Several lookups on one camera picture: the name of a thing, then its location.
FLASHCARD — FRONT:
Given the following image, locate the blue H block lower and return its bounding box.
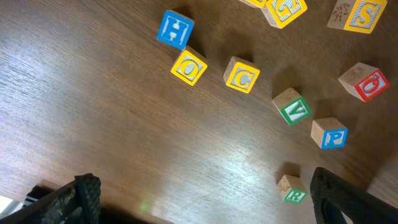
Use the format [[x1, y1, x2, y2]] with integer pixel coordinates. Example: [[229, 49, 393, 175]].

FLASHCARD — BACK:
[[157, 10, 195, 50]]

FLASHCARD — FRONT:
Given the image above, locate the red O letter block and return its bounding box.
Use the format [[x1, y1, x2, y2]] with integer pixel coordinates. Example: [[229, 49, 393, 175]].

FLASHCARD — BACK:
[[338, 62, 389, 102]]

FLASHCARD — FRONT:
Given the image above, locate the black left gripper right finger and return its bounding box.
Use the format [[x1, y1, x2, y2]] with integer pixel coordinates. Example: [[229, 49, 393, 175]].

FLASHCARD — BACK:
[[310, 167, 397, 224]]

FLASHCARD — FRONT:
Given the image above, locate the green V letter block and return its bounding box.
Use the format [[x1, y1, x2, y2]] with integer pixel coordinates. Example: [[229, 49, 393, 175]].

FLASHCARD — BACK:
[[272, 88, 312, 126]]

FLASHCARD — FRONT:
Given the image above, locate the yellow C letter block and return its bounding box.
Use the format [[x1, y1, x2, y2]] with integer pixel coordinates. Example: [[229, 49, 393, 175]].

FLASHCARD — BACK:
[[223, 56, 261, 93]]

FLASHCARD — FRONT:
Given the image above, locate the yellow O letter block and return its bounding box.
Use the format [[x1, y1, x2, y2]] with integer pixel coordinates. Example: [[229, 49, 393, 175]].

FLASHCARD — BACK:
[[171, 46, 208, 86]]

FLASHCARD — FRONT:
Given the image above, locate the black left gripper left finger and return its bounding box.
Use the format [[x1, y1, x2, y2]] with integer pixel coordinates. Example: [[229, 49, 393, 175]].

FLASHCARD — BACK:
[[1, 173, 101, 224]]

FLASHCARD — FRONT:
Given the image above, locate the yellow G letter block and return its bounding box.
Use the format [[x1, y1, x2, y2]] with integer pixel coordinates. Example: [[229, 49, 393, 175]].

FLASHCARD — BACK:
[[261, 0, 308, 29]]

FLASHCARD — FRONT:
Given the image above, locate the green R letter block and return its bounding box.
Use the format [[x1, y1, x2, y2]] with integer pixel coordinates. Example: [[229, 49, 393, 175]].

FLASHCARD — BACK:
[[277, 174, 308, 204]]

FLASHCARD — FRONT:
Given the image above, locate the blue P letter block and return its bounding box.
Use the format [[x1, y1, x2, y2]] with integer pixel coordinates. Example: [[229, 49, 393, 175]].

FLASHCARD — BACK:
[[310, 118, 348, 149]]

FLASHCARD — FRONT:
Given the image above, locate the yellow block left pair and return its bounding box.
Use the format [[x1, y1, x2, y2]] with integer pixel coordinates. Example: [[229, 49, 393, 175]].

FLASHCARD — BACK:
[[240, 0, 267, 8]]

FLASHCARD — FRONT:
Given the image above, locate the yellow S block left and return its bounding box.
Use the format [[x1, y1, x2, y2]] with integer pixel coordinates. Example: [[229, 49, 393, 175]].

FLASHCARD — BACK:
[[327, 0, 387, 34]]

